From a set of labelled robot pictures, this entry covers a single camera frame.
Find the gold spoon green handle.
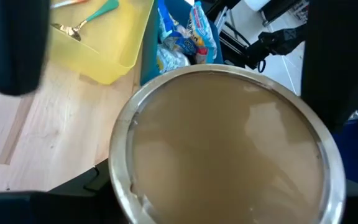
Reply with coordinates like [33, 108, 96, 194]
[50, 0, 120, 42]

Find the blue ramen packet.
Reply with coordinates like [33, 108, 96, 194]
[158, 0, 198, 55]

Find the yellow translucent plastic bin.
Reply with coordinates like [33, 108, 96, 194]
[48, 0, 155, 86]

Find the silver spoon orange handle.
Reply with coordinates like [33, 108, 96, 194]
[50, 0, 90, 9]

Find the blue plastic bin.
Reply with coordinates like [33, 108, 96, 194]
[140, 0, 225, 86]

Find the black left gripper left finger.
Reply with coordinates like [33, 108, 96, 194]
[0, 157, 130, 224]

